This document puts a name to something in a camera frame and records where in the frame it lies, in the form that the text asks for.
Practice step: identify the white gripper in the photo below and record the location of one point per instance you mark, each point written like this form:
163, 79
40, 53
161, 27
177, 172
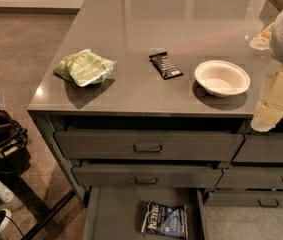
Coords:
271, 114

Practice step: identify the blue Kettle chip bag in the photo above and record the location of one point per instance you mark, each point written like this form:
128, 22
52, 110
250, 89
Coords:
165, 221

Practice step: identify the grey top right drawer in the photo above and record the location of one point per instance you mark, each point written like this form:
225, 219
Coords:
262, 147

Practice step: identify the grey middle right drawer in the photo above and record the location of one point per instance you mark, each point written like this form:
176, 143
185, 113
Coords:
251, 178

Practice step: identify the grey bottom right drawer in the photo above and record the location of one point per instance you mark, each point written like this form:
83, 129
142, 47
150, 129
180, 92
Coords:
261, 199

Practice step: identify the grey counter cabinet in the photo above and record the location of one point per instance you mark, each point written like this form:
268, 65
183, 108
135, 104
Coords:
128, 32

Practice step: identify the green chip bag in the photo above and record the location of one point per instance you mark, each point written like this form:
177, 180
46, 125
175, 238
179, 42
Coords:
84, 68

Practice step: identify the grey open bottom drawer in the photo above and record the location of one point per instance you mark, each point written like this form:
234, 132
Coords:
117, 213

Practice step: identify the grey middle left drawer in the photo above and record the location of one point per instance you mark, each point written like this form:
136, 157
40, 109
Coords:
166, 174

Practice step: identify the grey top left drawer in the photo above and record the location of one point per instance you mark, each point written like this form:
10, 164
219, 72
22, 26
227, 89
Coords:
151, 139

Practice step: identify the white paper bowl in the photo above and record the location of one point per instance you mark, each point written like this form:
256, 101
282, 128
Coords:
221, 78

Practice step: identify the black snack bar wrapper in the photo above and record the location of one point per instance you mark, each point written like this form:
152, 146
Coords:
165, 66

